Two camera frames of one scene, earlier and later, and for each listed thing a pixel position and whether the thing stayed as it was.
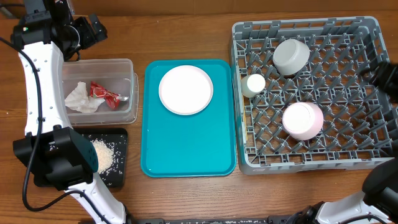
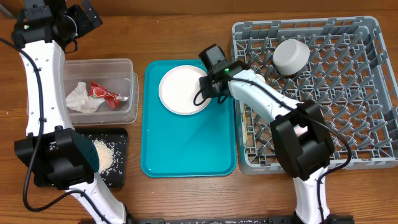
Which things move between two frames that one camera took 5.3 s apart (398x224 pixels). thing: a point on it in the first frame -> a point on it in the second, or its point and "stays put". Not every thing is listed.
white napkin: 80,101 stays put
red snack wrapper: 112,99 stays put
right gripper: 390,82 -> 206,93
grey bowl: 290,56 stays put
